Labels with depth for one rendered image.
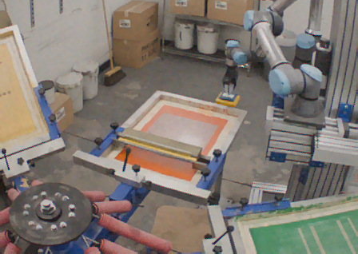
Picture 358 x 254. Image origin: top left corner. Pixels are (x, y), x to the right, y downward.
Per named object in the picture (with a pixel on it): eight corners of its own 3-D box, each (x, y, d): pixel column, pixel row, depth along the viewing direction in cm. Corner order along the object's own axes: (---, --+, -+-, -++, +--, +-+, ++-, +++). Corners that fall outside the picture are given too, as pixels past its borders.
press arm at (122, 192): (128, 183, 179) (127, 174, 177) (140, 187, 177) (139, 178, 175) (109, 205, 166) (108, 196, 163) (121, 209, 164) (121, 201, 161)
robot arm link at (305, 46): (291, 55, 222) (293, 34, 215) (299, 50, 231) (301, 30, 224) (308, 61, 216) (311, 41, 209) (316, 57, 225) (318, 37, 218)
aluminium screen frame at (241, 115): (157, 95, 259) (157, 90, 257) (247, 117, 240) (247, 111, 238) (90, 164, 196) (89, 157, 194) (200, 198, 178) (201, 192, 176)
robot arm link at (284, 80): (308, 83, 169) (268, 6, 199) (281, 84, 166) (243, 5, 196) (300, 99, 179) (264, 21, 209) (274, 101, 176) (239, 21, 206)
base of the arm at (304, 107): (317, 105, 192) (320, 88, 187) (319, 120, 179) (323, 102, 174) (291, 101, 195) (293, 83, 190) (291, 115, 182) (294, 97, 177)
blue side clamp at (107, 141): (117, 135, 221) (117, 124, 218) (125, 137, 220) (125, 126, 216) (89, 164, 197) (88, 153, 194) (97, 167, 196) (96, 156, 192)
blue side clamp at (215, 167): (215, 161, 204) (216, 150, 200) (224, 164, 202) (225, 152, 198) (192, 197, 180) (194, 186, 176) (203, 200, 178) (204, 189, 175)
